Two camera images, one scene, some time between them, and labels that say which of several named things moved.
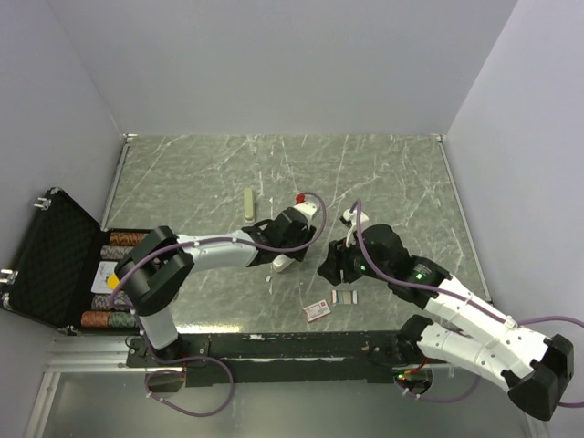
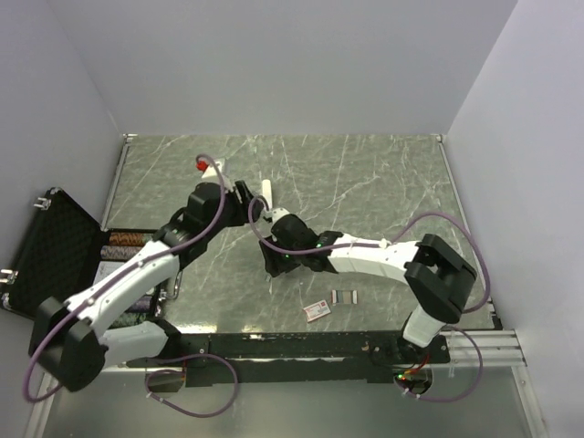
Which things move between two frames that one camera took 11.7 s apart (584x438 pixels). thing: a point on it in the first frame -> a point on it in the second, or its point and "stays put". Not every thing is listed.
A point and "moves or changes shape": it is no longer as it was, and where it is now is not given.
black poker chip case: (59, 268) stays put
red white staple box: (317, 310) stays put
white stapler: (281, 262) moves or changes shape
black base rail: (274, 358) stays put
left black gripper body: (303, 238) -> (234, 213)
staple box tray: (344, 297) stays put
